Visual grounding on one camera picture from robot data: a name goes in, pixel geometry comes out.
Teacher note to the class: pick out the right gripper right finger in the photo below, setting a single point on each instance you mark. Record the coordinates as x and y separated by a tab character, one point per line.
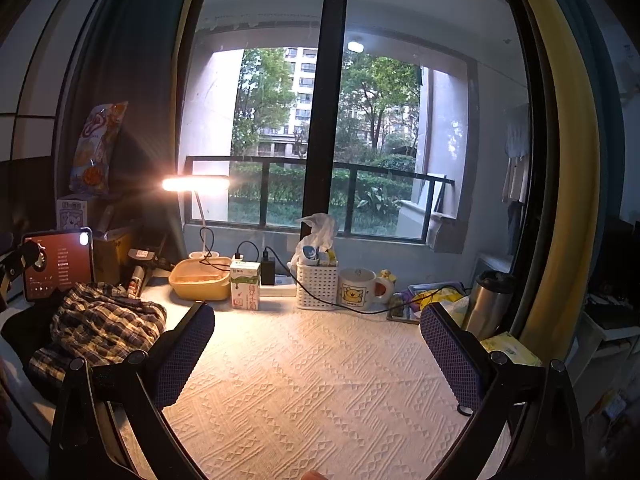
535	403

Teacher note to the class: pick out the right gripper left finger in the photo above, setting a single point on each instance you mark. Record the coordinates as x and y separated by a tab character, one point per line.
85	440

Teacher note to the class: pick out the plaid flannel pants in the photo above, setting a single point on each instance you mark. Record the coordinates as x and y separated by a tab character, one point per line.
99	323

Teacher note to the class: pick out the red screen tablet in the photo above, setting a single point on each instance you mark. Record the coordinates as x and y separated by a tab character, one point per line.
66	258

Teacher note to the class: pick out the yellow tissue pack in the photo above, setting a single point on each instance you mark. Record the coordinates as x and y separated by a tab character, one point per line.
512	348

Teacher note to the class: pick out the colourful snack bag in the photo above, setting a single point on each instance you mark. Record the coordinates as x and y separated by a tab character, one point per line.
94	150

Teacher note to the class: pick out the white yellow snack bag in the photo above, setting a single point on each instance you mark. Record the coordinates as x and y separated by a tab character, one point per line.
457	310

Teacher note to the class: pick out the yellow plastic bowl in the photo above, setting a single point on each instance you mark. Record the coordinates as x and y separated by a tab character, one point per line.
202	280

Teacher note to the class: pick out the yellow curtain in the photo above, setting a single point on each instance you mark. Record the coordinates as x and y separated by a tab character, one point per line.
551	323

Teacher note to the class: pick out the small green figurine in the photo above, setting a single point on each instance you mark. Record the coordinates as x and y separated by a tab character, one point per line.
397	305

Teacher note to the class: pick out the desk lamp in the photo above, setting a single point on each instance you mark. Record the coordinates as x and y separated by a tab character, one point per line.
198	185

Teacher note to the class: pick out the green white milk carton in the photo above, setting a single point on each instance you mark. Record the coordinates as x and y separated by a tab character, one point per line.
245	283

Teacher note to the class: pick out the yellow lidded jar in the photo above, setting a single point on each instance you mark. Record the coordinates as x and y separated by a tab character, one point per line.
388	276

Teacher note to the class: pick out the white bear mug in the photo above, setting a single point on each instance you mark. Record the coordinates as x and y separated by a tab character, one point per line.
362	289

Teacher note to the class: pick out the black power adapter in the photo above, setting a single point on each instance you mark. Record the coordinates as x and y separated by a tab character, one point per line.
268	271

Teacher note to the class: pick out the white perforated plastic basket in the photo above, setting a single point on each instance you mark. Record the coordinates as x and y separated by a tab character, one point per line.
316	287

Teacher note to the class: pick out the black balcony railing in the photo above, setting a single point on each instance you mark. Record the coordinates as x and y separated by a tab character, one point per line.
276	193

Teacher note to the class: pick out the white tissue in basket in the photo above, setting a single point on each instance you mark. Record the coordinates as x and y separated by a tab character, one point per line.
323	230

